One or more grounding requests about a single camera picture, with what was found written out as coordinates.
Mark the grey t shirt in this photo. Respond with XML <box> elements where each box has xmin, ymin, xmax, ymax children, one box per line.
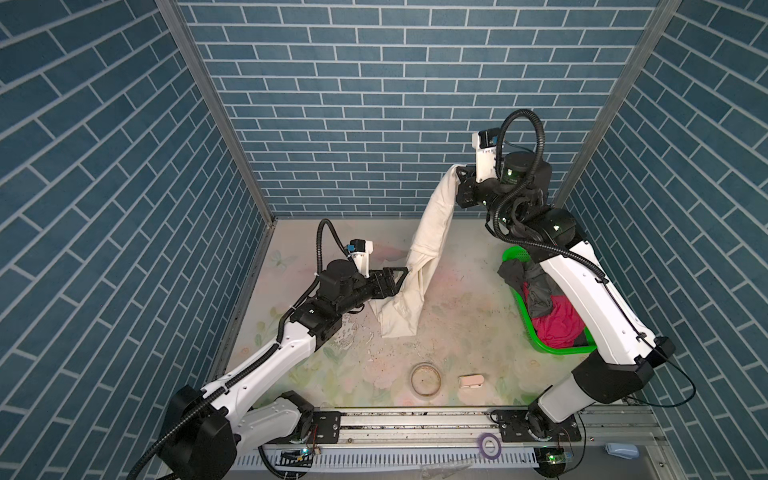
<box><xmin>497</xmin><ymin>259</ymin><xmax>562</xmax><ymax>319</ymax></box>

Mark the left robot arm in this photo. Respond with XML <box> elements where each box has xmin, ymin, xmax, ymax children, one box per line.
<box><xmin>129</xmin><ymin>259</ymin><xmax>409</xmax><ymax>479</ymax></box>

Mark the left black corrugated cable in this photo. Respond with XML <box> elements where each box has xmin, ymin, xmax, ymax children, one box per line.
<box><xmin>125</xmin><ymin>218</ymin><xmax>352</xmax><ymax>480</ymax></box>

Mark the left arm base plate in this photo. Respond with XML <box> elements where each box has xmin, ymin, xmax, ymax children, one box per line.
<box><xmin>267</xmin><ymin>411</ymin><xmax>342</xmax><ymax>445</ymax></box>

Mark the pink eraser block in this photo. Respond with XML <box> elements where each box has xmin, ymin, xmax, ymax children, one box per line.
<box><xmin>458</xmin><ymin>374</ymin><xmax>485</xmax><ymax>389</ymax></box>

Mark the pale blue computer mouse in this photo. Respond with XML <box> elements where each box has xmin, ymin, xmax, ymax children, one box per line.
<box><xmin>604</xmin><ymin>442</ymin><xmax>640</xmax><ymax>460</ymax></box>

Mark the white t shirt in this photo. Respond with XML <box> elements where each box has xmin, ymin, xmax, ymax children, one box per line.
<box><xmin>369</xmin><ymin>165</ymin><xmax>459</xmax><ymax>338</ymax></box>

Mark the magenta t shirt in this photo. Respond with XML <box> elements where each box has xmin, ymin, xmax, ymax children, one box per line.
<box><xmin>530</xmin><ymin>293</ymin><xmax>587</xmax><ymax>349</ymax></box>

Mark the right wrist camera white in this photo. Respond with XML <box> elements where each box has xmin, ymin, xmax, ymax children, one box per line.
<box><xmin>472</xmin><ymin>128</ymin><xmax>500</xmax><ymax>183</ymax></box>

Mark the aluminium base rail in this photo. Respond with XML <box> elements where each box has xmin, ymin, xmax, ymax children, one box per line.
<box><xmin>170</xmin><ymin>407</ymin><xmax>670</xmax><ymax>448</ymax></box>

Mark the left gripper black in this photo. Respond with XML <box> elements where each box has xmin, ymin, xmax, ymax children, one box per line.
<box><xmin>333</xmin><ymin>266</ymin><xmax>407</xmax><ymax>318</ymax></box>

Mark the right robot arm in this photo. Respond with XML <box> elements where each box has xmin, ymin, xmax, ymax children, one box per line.
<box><xmin>457</xmin><ymin>148</ymin><xmax>675</xmax><ymax>440</ymax></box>

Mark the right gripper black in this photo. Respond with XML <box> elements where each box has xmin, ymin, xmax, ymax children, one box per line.
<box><xmin>458</xmin><ymin>162</ymin><xmax>524</xmax><ymax>235</ymax></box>

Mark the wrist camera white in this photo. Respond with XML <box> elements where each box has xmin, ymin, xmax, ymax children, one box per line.
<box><xmin>472</xmin><ymin>128</ymin><xmax>500</xmax><ymax>183</ymax></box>
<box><xmin>347</xmin><ymin>239</ymin><xmax>374</xmax><ymax>278</ymax></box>

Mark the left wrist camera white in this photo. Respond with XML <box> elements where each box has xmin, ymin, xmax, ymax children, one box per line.
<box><xmin>347</xmin><ymin>239</ymin><xmax>374</xmax><ymax>278</ymax></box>

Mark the purple tape roll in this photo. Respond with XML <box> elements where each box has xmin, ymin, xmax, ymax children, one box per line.
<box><xmin>477</xmin><ymin>433</ymin><xmax>502</xmax><ymax>461</ymax></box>

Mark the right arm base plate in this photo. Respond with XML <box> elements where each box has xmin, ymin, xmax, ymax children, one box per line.
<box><xmin>489</xmin><ymin>408</ymin><xmax>582</xmax><ymax>443</ymax></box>

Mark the green plastic basket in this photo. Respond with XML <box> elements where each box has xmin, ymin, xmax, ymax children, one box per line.
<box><xmin>497</xmin><ymin>246</ymin><xmax>597</xmax><ymax>355</ymax></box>

